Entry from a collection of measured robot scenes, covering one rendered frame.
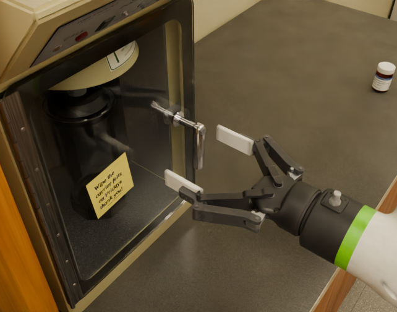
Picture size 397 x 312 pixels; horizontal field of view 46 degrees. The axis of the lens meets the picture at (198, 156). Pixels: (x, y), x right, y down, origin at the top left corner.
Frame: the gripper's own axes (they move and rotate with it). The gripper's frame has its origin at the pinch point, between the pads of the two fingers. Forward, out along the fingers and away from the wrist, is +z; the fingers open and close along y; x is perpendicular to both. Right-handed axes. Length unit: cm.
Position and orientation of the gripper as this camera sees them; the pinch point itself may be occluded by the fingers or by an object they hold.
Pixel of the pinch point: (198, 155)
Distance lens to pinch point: 75.1
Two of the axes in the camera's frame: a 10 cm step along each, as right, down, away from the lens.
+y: -6.1, 5.4, -5.8
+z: -7.9, -4.1, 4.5
